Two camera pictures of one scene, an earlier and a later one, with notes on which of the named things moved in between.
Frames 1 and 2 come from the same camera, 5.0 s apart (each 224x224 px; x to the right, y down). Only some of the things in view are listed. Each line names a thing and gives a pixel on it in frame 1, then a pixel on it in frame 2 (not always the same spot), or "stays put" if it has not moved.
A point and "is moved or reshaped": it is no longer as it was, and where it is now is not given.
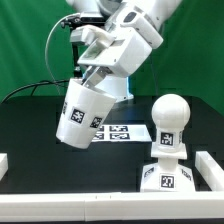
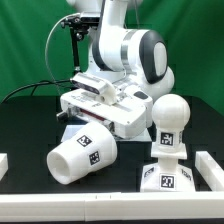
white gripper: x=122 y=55 -> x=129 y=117
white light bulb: x=170 y=115 stays put
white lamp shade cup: x=85 y=112 is moved or reshaped
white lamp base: x=167 y=176 stays put
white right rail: x=210 y=171 stays put
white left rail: x=4 y=167 stays put
